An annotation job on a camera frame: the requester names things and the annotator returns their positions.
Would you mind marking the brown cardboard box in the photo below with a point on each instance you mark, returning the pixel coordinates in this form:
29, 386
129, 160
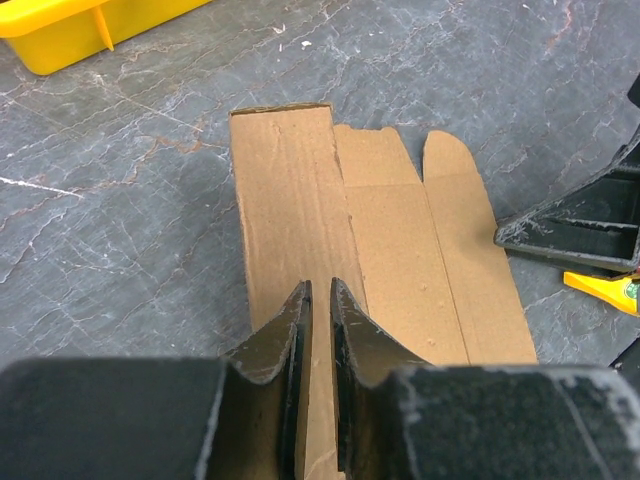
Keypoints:
320, 200

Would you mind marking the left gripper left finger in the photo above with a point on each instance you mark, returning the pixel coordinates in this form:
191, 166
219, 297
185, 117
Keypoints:
241, 415

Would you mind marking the yellow candy bag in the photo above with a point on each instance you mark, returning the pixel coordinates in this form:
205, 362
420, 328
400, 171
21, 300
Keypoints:
623, 294

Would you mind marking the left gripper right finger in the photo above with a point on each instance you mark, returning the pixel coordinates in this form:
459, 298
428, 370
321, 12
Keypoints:
400, 417

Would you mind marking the yellow plastic tray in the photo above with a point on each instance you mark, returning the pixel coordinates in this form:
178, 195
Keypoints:
48, 36

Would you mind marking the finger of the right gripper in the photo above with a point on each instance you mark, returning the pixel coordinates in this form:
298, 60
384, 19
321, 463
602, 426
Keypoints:
592, 229

